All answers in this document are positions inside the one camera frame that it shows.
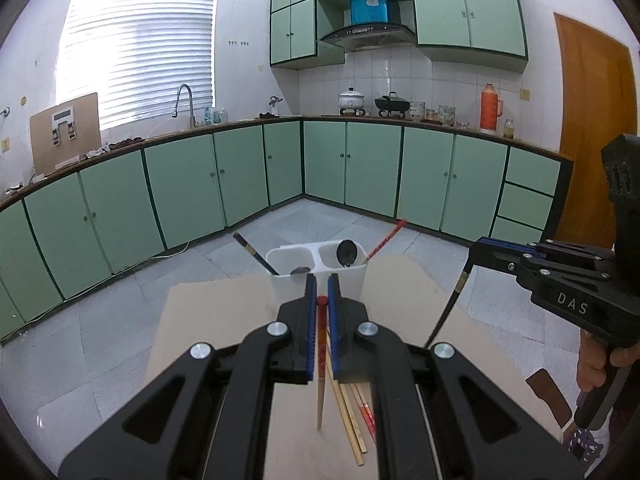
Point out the wall hooks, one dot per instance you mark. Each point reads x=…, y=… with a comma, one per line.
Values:
x=239, y=43

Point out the black chopstick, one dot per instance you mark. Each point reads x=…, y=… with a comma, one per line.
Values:
x=450, y=305
x=252, y=252

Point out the green kitchen cabinets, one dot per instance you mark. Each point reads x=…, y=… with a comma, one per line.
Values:
x=490, y=15
x=190, y=185

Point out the black lidded wok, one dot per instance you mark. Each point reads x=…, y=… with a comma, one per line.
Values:
x=392, y=105

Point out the metal kitchen faucet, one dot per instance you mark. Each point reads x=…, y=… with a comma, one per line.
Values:
x=191, y=112

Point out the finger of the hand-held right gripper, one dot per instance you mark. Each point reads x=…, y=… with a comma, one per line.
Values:
x=500, y=262
x=500, y=242

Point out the red-ended wooden chopstick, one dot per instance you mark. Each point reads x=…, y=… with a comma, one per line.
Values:
x=385, y=240
x=362, y=405
x=368, y=412
x=320, y=400

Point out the black plastic spoon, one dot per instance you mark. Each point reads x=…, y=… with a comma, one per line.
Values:
x=346, y=252

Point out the patterned cloth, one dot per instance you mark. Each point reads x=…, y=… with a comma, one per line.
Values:
x=582, y=447

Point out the green lower kitchen cabinets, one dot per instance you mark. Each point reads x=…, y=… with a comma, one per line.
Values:
x=190, y=185

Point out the plain wooden chopstick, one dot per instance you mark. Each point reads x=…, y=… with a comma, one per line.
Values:
x=356, y=425
x=346, y=425

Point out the orange thermos flask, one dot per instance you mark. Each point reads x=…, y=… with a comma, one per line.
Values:
x=490, y=110

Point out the patterned cups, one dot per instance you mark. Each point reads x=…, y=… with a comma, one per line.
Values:
x=446, y=115

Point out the dark cloths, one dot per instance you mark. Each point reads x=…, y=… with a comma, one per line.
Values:
x=125, y=143

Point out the wooden door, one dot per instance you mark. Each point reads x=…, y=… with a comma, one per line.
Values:
x=590, y=110

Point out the glass jar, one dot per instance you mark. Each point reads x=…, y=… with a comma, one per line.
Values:
x=508, y=130

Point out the person's right hand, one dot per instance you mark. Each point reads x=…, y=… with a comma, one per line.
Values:
x=592, y=365

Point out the white window blind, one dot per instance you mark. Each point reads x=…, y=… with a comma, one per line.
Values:
x=140, y=55

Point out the green upper kitchen cabinets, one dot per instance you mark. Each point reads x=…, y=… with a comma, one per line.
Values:
x=490, y=15

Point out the white two-compartment utensil holder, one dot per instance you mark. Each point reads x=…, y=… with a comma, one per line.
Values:
x=345, y=280

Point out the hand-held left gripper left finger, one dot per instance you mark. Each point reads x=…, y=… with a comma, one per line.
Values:
x=311, y=330

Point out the white lidded pot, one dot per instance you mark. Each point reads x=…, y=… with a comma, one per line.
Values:
x=351, y=101

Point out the cardboard board with clips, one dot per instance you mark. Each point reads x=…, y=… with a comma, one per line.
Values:
x=42, y=145

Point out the black range hood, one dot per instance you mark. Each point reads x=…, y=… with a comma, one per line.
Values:
x=367, y=36

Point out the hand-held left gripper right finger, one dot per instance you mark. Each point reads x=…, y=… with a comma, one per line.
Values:
x=334, y=330

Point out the bottles beside sink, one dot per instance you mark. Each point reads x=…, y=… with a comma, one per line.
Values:
x=216, y=116

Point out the small drinking glass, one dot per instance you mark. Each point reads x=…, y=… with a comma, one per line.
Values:
x=462, y=124

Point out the blue box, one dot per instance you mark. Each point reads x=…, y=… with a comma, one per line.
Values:
x=372, y=7

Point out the stack of bowls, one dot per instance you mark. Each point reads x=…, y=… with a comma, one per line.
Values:
x=418, y=111

